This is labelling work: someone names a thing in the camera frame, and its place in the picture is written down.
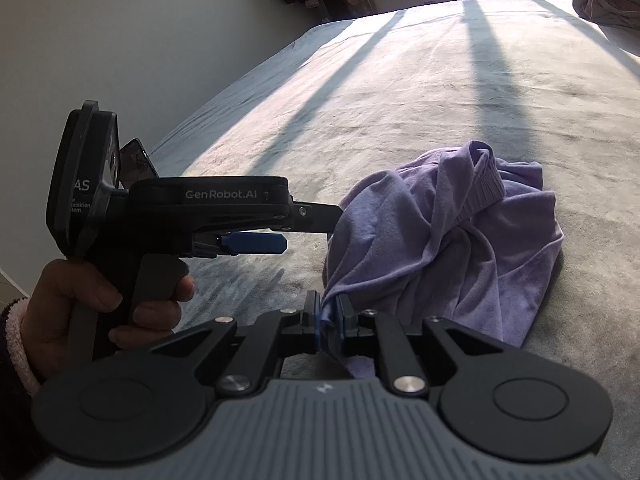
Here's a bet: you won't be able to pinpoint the purple sweater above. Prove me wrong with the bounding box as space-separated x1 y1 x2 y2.
318 141 564 378

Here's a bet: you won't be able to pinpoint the pink fuzzy sleeve forearm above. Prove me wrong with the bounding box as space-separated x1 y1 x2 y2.
1 298 40 478

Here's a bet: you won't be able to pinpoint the person's left hand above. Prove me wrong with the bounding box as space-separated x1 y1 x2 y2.
21 260 195 378

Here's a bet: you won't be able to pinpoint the black smartphone on stand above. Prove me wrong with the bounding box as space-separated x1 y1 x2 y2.
119 139 158 190

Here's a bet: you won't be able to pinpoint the grey bed blanket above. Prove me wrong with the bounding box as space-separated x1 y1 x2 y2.
152 0 639 479

